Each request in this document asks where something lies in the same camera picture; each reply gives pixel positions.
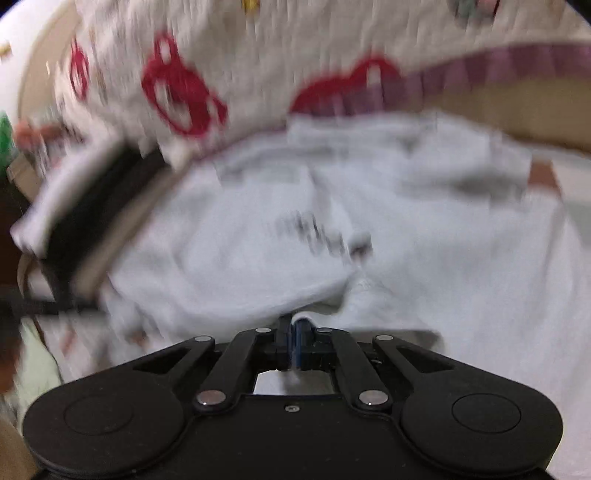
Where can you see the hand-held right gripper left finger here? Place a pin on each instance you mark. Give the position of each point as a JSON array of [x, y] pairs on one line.
[[282, 344]]

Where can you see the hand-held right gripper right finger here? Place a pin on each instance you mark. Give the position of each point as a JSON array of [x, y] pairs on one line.
[[302, 346]]

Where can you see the light grey sweatshirt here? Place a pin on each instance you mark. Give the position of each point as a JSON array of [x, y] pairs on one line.
[[277, 207]]

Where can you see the light green cloth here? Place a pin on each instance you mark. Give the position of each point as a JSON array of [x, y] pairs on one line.
[[37, 364]]

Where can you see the brown wooden dresser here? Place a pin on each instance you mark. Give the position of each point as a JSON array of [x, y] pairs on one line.
[[9, 230]]

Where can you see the black folded garment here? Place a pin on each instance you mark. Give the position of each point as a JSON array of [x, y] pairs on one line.
[[87, 212]]

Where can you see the cream nightstand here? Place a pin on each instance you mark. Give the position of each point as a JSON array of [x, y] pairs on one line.
[[23, 177]]

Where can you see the dark grey folded garment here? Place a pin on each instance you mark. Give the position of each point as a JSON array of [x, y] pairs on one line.
[[127, 207]]

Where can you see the grey rabbit plush toy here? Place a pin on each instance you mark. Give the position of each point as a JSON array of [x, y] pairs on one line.
[[32, 134]]

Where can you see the green plastic bag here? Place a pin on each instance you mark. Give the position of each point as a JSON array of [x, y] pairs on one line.
[[3, 134]]

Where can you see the beige bed headboard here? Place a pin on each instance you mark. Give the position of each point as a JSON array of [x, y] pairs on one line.
[[41, 60]]

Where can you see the bear print quilted bedspread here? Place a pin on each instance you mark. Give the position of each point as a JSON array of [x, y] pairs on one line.
[[277, 55]]

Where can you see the checkered dog print rug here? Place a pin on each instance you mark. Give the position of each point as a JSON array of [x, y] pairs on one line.
[[544, 177]]

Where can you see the small yellow wall sticker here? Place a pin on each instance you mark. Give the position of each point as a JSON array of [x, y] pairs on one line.
[[3, 50]]

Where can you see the beige bed frame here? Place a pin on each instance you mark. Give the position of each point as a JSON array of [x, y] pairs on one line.
[[531, 110]]

